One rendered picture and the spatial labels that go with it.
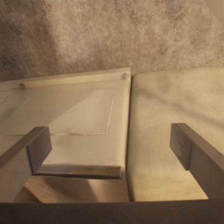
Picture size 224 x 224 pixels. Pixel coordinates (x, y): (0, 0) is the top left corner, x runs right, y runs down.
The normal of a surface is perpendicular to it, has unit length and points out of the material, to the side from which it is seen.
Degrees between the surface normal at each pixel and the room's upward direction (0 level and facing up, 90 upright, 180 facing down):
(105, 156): 90
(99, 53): 0
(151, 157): 90
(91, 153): 90
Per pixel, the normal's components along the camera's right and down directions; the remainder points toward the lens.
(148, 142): -0.17, -0.76
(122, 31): -0.12, 0.64
